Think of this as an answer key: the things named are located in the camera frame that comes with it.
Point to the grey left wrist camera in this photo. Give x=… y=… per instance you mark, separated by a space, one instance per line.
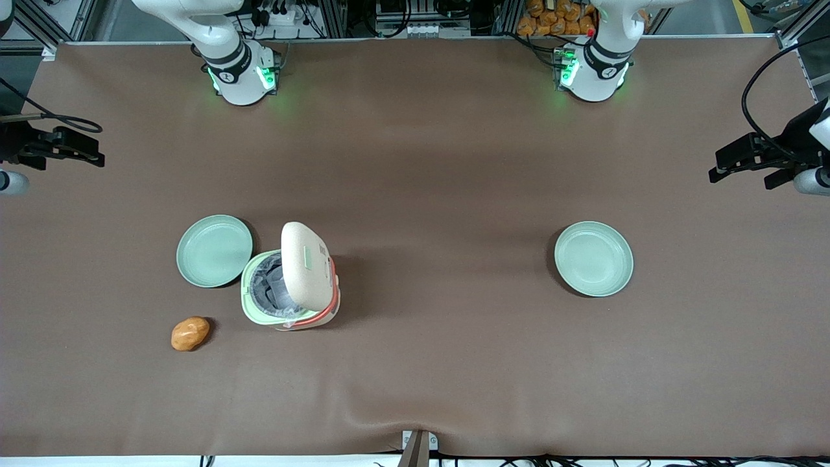
x=814 y=181

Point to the brown potato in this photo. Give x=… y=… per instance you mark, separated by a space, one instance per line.
x=190 y=333

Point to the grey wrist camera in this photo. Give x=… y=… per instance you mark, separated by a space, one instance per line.
x=814 y=181
x=11 y=181

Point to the clear plastic bag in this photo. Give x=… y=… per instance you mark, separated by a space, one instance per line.
x=267 y=285

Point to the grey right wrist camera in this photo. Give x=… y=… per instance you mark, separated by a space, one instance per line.
x=11 y=181

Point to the pale green plate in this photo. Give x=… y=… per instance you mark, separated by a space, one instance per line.
x=214 y=251
x=593 y=259

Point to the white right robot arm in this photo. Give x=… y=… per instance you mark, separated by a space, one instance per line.
x=241 y=78

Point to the aluminium frame profile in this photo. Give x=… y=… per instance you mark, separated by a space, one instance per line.
x=801 y=23
x=52 y=32

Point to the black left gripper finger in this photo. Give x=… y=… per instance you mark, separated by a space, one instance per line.
x=780 y=178
x=746 y=152

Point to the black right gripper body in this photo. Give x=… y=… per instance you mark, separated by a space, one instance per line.
x=14 y=139

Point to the brown table cloth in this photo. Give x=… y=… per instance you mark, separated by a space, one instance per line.
x=454 y=162

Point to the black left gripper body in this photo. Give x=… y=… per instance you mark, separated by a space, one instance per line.
x=795 y=139

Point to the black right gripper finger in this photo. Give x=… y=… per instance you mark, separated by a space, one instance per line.
x=83 y=159
x=76 y=141

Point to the orange toy food pile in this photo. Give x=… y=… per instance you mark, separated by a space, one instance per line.
x=551 y=16

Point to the white power strip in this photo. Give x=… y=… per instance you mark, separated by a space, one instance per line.
x=282 y=16

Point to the black white electronics box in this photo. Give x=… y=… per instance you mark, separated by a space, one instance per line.
x=421 y=19

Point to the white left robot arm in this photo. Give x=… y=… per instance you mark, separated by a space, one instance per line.
x=593 y=74

